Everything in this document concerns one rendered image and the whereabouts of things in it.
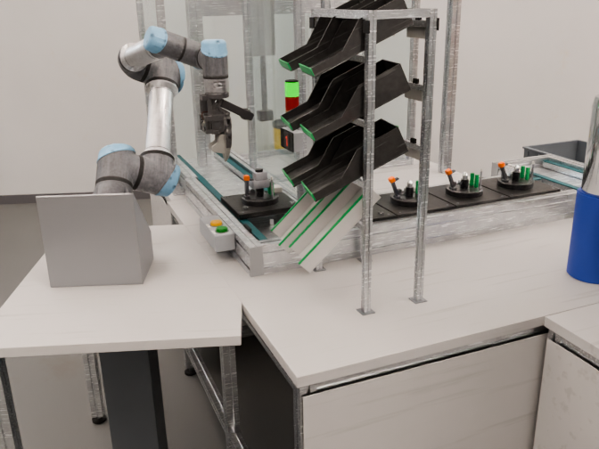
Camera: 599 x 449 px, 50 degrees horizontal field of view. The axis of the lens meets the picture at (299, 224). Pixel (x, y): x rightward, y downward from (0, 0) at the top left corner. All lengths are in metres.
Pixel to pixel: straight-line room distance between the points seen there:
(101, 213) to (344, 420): 0.93
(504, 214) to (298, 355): 1.14
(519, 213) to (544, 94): 3.75
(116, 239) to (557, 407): 1.36
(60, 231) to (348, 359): 0.96
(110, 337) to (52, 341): 0.15
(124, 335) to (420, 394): 0.79
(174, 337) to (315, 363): 0.39
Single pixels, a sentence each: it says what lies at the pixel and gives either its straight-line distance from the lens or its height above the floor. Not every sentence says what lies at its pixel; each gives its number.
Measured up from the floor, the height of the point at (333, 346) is 0.86.
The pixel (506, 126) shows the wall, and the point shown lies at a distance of 6.13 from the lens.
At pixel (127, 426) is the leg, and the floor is 0.32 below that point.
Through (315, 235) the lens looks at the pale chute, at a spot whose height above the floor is 1.05.
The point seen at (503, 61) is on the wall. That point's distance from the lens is 6.01.
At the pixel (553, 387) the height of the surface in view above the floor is 0.67.
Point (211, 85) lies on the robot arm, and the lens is 1.94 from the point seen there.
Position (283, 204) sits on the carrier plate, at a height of 0.97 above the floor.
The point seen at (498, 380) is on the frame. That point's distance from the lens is 1.89.
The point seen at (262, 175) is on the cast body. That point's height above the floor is 1.08.
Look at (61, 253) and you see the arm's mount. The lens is 2.07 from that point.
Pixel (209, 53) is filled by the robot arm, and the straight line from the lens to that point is 1.93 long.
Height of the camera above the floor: 1.70
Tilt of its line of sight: 20 degrees down
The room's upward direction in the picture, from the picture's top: 1 degrees counter-clockwise
